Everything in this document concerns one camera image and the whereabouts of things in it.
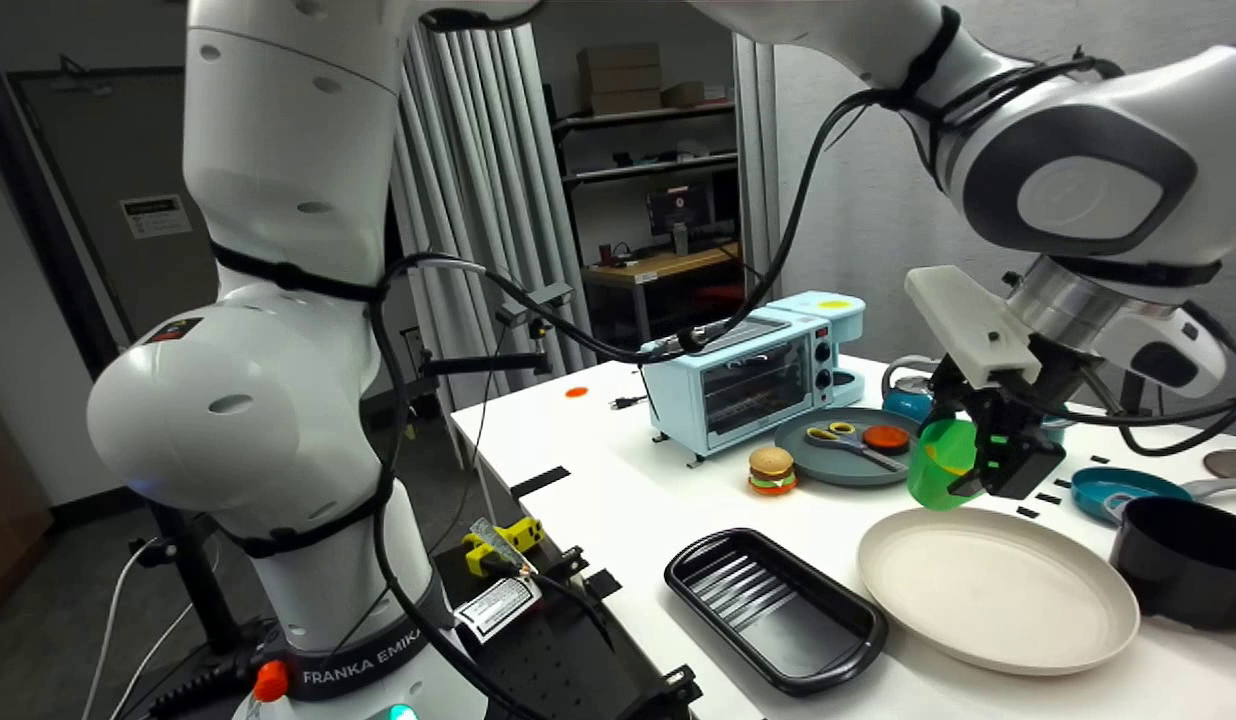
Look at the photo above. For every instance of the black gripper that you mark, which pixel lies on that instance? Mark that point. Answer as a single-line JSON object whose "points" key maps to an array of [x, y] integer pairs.
{"points": [[1016, 424]]}

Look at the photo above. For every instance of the green plastic cup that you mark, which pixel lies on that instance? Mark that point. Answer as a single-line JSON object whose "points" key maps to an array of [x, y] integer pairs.
{"points": [[942, 464]]}

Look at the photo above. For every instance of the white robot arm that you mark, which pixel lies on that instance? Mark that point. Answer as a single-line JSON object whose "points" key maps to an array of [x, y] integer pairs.
{"points": [[248, 410]]}

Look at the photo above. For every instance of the beige round plate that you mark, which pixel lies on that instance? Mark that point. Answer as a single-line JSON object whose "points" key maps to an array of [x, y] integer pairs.
{"points": [[997, 592]]}

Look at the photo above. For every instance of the grey plate under oven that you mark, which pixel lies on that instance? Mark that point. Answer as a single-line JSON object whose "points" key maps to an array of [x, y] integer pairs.
{"points": [[829, 448]]}

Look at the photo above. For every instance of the black cup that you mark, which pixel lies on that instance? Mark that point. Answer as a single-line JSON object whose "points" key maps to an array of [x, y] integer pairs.
{"points": [[1183, 562]]}

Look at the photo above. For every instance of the teal small bowl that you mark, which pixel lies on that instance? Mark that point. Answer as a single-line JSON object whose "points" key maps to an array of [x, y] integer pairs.
{"points": [[1101, 489]]}

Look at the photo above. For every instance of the teal pot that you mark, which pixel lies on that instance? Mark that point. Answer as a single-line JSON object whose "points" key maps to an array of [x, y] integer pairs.
{"points": [[910, 401]]}

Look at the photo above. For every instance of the red toy patty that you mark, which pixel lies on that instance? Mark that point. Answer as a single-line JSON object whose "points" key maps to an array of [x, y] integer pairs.
{"points": [[885, 437]]}

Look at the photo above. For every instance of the light blue toaster oven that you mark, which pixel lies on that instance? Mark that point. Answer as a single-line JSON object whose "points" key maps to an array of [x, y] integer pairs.
{"points": [[782, 362]]}

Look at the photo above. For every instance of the toy hamburger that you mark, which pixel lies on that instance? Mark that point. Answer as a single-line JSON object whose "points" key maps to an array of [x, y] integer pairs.
{"points": [[768, 471]]}

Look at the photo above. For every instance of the black plastic tray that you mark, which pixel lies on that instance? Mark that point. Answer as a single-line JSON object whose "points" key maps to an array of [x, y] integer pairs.
{"points": [[785, 619]]}

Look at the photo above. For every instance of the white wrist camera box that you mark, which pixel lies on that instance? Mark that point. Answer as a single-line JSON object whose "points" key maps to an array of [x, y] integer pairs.
{"points": [[972, 324]]}

